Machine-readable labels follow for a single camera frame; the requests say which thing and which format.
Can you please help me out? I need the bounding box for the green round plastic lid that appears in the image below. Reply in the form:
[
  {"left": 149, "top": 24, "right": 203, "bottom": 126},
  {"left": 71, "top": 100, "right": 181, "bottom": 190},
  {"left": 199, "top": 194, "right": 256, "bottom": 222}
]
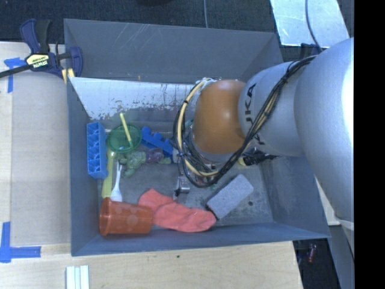
[{"left": 107, "top": 123, "right": 143, "bottom": 155}]

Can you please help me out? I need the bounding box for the blue plastic grid tray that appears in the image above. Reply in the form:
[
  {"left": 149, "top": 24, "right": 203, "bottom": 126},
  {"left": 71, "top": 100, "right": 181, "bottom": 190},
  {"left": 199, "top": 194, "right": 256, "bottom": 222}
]
[{"left": 86, "top": 121, "right": 109, "bottom": 180}]

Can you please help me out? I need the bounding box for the black cylinder on white bracket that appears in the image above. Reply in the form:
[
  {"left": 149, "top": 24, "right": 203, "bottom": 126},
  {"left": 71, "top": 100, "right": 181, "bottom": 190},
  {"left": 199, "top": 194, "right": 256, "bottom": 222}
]
[{"left": 239, "top": 150, "right": 280, "bottom": 167}]

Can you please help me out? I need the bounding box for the green toy figure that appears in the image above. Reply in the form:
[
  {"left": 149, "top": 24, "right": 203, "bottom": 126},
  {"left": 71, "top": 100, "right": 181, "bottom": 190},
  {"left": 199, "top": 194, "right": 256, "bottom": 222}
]
[{"left": 116, "top": 150, "right": 172, "bottom": 179}]

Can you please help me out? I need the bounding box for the yellow drinking straw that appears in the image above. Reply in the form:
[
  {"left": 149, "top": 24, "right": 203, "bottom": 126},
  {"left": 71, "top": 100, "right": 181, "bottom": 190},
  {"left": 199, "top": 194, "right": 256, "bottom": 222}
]
[{"left": 119, "top": 113, "right": 134, "bottom": 149}]

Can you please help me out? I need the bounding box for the grey metal bin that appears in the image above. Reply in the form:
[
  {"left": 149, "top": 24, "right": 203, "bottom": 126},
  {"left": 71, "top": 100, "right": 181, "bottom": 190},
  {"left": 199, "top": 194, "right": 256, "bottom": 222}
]
[{"left": 63, "top": 18, "right": 332, "bottom": 257}]

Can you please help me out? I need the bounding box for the pale wood flat board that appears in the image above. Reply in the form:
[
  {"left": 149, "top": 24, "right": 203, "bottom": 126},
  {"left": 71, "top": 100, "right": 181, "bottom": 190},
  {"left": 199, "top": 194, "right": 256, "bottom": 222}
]
[{"left": 10, "top": 70, "right": 72, "bottom": 247}]

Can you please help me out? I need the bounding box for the grey rectangular sponge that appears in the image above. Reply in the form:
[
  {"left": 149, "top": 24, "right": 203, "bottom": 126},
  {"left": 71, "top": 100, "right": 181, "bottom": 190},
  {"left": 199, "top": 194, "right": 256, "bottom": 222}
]
[{"left": 206, "top": 173, "right": 254, "bottom": 220}]

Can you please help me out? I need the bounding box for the orange translucent plastic cup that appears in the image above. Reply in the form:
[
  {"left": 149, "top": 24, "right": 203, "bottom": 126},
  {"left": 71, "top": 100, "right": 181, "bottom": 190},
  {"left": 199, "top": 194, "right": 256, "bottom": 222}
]
[{"left": 99, "top": 197, "right": 155, "bottom": 238}]

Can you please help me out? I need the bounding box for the coral pink cloth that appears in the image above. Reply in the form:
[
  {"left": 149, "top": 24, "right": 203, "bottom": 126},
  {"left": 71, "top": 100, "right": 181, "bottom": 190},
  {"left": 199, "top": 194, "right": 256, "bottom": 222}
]
[{"left": 138, "top": 188, "right": 218, "bottom": 233}]

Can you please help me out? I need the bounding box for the blue notched toy block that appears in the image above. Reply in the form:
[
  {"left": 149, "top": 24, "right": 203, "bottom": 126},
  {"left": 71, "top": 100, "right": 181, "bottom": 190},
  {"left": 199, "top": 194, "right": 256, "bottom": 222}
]
[{"left": 140, "top": 126, "right": 176, "bottom": 163}]

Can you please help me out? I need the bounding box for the purple toy piece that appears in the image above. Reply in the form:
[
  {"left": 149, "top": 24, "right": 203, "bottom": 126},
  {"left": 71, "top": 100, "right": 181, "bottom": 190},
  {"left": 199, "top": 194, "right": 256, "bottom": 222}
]
[{"left": 145, "top": 147, "right": 165, "bottom": 164}]

